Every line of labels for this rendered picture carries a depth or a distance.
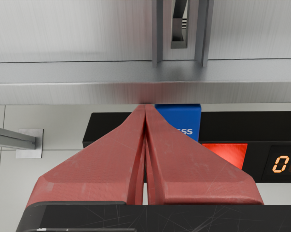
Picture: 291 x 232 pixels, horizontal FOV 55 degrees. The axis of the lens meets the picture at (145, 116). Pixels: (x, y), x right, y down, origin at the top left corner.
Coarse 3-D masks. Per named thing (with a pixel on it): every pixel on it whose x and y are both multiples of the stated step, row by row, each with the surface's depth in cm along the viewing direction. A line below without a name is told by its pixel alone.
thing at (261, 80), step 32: (0, 64) 14; (32, 64) 14; (64, 64) 14; (96, 64) 14; (128, 64) 13; (160, 64) 13; (192, 64) 13; (224, 64) 13; (256, 64) 13; (288, 64) 13; (0, 96) 13; (32, 96) 13; (64, 96) 12; (96, 96) 12; (128, 96) 12; (160, 96) 12; (192, 96) 12; (224, 96) 12; (256, 96) 12; (288, 96) 12
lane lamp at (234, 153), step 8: (208, 144) 18; (216, 144) 18; (224, 144) 18; (232, 144) 18; (240, 144) 18; (216, 152) 18; (224, 152) 18; (232, 152) 18; (240, 152) 18; (232, 160) 19; (240, 160) 19; (240, 168) 19
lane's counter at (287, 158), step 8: (272, 152) 18; (280, 152) 18; (288, 152) 18; (272, 160) 19; (280, 160) 19; (288, 160) 19; (264, 168) 19; (272, 168) 19; (280, 168) 19; (288, 168) 19; (264, 176) 20; (272, 176) 19; (280, 176) 19; (288, 176) 19
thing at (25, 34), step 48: (0, 0) 12; (48, 0) 12; (96, 0) 12; (144, 0) 12; (192, 0) 12; (240, 0) 12; (288, 0) 12; (0, 48) 14; (48, 48) 14; (96, 48) 14; (144, 48) 13; (192, 48) 13; (240, 48) 13; (288, 48) 13
